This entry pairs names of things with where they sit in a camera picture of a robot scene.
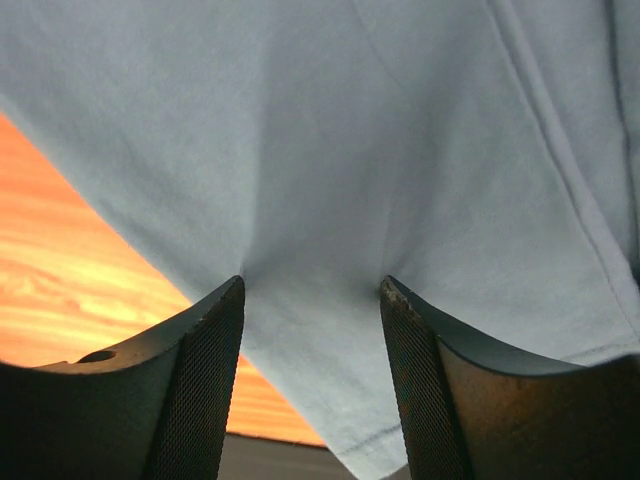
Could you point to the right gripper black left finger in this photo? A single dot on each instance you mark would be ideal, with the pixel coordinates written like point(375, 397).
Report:
point(154, 406)

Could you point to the grey-blue t-shirt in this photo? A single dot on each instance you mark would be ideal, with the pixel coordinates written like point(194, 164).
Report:
point(484, 153)

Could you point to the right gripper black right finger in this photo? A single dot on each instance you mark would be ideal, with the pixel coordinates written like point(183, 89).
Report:
point(474, 407)

